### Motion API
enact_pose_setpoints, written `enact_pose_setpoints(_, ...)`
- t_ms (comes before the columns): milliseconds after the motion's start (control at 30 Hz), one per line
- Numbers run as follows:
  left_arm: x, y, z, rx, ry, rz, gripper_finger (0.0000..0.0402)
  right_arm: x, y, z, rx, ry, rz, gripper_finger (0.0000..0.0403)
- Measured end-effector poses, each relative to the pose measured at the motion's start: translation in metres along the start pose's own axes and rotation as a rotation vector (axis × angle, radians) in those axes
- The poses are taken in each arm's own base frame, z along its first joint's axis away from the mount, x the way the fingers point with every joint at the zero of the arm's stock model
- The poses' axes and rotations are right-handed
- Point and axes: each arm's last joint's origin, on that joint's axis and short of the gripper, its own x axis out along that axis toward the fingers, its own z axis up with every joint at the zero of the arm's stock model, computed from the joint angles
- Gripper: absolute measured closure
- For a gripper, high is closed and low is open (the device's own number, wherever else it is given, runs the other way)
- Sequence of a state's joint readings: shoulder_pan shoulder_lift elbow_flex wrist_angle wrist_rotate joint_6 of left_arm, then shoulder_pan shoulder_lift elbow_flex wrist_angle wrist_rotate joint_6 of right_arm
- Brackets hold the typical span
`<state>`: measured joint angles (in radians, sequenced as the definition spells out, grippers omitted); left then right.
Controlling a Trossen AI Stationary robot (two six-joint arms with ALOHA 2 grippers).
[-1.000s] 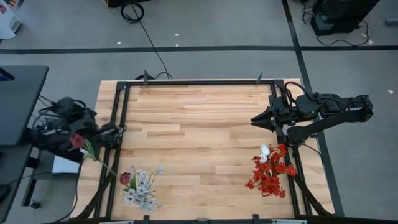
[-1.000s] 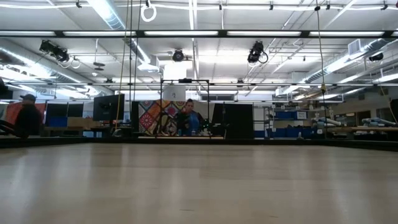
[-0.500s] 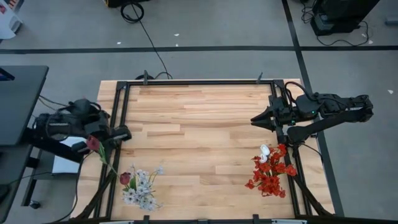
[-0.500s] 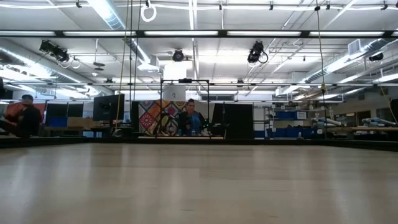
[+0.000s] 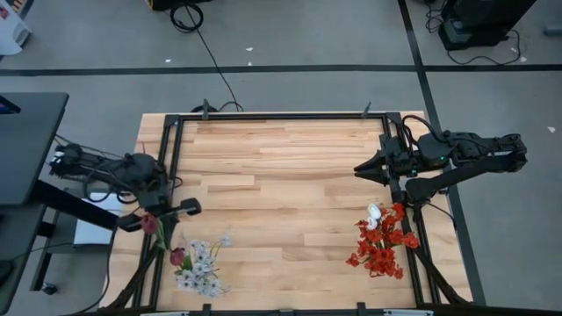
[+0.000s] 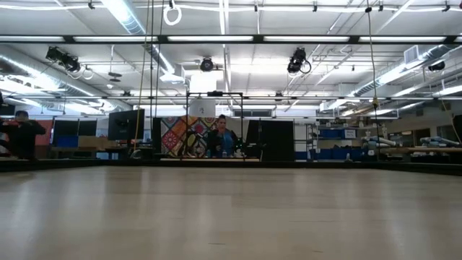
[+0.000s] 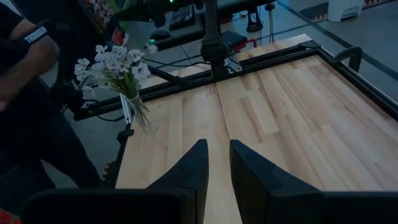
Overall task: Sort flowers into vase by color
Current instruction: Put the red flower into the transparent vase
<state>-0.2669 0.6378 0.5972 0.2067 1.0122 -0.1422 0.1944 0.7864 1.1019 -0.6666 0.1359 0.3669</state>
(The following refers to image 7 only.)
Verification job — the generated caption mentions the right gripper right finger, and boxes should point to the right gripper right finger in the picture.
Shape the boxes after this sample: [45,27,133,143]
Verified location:
[229,139,326,224]

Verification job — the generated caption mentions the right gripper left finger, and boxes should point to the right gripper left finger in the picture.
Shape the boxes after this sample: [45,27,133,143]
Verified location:
[145,138,210,224]

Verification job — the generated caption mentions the clear glass vase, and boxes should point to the clear glass vase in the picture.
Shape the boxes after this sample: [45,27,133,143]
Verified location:
[119,92,160,135]

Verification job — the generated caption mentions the large white flower bunch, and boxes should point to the large white flower bunch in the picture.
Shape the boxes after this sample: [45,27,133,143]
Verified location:
[93,32,159,125]

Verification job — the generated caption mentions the small white flower bunch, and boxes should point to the small white flower bunch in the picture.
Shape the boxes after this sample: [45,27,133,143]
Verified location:
[73,44,109,94]

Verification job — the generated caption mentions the dark red tulip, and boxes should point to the dark red tulip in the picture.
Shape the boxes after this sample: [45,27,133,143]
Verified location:
[108,0,132,47]

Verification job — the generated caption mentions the person's forearm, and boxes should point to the person's forearm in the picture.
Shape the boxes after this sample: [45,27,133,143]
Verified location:
[0,29,60,111]

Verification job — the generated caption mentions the black computer mouse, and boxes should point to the black computer mouse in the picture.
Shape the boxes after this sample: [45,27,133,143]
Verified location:
[149,29,171,42]

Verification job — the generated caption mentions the black keyboard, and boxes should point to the black keyboard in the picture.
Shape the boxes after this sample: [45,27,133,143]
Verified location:
[169,4,197,31]

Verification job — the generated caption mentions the person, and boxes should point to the person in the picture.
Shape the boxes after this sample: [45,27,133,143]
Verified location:
[0,0,102,218]

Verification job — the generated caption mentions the black yellow-edged floor mat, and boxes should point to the black yellow-edged floor mat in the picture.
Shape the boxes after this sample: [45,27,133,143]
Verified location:
[298,0,398,23]

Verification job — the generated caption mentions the orange patterned fabric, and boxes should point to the orange patterned fabric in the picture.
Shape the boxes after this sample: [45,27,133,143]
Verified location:
[82,0,116,34]

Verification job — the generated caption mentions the red flower bunch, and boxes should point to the red flower bunch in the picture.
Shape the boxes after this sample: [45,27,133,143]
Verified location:
[0,208,22,224]

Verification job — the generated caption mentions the white plastic bin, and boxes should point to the white plastic bin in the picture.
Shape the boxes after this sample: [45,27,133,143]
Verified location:
[326,0,365,23]

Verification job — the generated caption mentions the black aluminium table frame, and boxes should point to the black aluminium table frame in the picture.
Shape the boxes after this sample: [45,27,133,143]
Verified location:
[73,39,398,190]

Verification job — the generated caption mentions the black frame clamp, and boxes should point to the black frame clamp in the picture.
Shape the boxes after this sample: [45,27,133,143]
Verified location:
[330,45,364,73]

